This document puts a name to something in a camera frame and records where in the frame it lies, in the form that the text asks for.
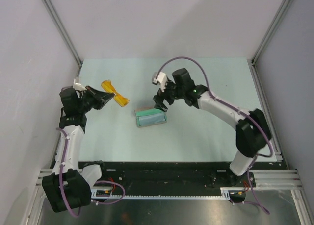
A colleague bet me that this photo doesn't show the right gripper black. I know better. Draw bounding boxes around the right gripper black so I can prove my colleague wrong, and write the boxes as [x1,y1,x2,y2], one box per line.
[153,78,184,112]

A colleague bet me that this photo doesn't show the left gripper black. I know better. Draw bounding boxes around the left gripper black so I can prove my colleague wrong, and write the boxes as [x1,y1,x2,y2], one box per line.
[78,86,114,113]

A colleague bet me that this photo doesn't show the light blue cleaning cloth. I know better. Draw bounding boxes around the light blue cleaning cloth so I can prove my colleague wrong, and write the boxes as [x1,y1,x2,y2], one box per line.
[138,114,165,126]

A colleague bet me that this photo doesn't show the yellow sunglasses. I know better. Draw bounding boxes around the yellow sunglasses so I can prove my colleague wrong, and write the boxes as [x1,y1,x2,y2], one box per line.
[101,80,130,107]

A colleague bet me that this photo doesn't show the grey glasses case green lining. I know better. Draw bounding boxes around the grey glasses case green lining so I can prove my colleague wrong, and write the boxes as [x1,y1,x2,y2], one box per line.
[134,107,167,128]

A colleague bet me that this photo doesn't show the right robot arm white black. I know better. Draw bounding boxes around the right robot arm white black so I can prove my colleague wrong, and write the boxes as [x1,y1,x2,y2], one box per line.
[152,68,272,186]

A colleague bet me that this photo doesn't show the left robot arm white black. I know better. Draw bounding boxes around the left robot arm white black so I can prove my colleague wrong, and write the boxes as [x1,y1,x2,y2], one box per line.
[42,85,114,214]

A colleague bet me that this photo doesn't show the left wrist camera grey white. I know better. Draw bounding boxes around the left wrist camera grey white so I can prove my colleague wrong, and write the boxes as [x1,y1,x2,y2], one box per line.
[72,76,86,91]

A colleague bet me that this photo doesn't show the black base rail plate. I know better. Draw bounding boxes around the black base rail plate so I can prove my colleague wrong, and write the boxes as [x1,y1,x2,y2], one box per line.
[50,161,257,197]

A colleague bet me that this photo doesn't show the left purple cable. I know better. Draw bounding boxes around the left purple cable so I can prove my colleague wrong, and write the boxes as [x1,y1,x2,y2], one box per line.
[56,126,126,218]

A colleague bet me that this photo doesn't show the white slotted cable duct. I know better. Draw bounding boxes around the white slotted cable duct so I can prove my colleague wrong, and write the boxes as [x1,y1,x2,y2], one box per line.
[91,188,230,200]

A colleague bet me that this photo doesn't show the left aluminium frame post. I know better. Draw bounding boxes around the left aluminium frame post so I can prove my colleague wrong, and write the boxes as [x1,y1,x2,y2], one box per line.
[41,0,82,67]

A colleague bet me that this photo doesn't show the aluminium frame post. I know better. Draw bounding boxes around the aluminium frame post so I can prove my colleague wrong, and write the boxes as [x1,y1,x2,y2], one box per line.
[41,0,82,67]
[251,0,294,65]

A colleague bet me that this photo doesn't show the right aluminium side rail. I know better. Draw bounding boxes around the right aluminium side rail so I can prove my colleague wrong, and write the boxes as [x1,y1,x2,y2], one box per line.
[247,59,286,162]

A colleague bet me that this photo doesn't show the aluminium frame crossbar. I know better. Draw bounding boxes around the aluminium frame crossbar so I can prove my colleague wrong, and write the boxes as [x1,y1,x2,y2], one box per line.
[37,170,301,190]

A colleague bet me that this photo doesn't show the right aluminium frame post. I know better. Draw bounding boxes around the right aluminium frame post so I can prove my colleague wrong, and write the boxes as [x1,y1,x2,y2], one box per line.
[251,0,294,65]

